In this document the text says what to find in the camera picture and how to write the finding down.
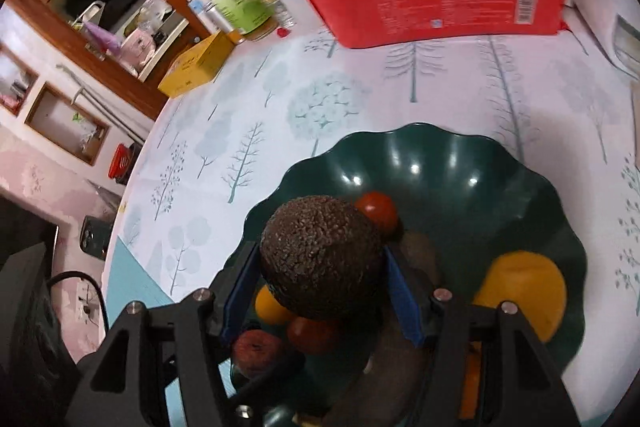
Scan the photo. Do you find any tree print tablecloth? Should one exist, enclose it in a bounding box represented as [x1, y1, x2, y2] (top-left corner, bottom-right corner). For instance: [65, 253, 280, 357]
[103, 11, 639, 426]

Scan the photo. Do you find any yellow tissue box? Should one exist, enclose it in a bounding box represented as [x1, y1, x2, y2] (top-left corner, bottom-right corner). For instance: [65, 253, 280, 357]
[630, 82, 640, 169]

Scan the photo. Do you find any small yellow kumquat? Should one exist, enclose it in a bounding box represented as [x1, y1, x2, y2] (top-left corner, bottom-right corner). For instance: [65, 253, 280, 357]
[254, 285, 295, 325]

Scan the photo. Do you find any small metal can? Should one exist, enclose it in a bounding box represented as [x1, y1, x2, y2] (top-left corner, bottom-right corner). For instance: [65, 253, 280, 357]
[200, 4, 234, 34]

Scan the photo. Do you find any white blue carton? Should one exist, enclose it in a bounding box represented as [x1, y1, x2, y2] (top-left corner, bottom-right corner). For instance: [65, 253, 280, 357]
[186, 0, 219, 34]

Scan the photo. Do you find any yellow flat box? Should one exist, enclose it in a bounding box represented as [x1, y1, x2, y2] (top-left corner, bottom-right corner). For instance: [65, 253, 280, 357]
[157, 32, 235, 98]

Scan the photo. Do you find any overripe dark banana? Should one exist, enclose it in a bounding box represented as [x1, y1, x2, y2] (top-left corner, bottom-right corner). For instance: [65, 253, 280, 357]
[322, 230, 440, 426]

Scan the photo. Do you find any pink appliance on counter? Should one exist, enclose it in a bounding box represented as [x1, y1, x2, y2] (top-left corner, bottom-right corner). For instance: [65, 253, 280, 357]
[120, 28, 155, 73]

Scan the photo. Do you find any dark green scalloped plate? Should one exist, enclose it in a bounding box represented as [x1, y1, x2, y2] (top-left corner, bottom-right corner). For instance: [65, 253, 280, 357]
[219, 122, 588, 427]

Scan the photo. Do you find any red cherry tomato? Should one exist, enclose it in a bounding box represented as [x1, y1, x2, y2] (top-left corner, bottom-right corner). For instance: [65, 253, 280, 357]
[286, 317, 335, 355]
[355, 191, 399, 234]

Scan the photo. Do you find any orange tangerine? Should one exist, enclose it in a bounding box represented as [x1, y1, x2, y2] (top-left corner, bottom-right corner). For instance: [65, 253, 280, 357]
[458, 341, 482, 421]

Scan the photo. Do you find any red lidded trash bin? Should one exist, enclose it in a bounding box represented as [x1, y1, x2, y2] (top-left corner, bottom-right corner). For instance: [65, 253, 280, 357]
[107, 142, 142, 186]

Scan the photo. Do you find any dark avocado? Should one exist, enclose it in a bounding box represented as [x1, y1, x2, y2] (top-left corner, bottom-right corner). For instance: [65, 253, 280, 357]
[259, 195, 386, 320]

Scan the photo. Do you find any large yellow orange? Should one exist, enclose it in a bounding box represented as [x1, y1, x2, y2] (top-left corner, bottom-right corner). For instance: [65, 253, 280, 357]
[473, 251, 567, 343]

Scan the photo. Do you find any small glass jar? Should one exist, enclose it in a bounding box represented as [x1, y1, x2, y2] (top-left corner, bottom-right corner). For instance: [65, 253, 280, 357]
[262, 0, 295, 31]

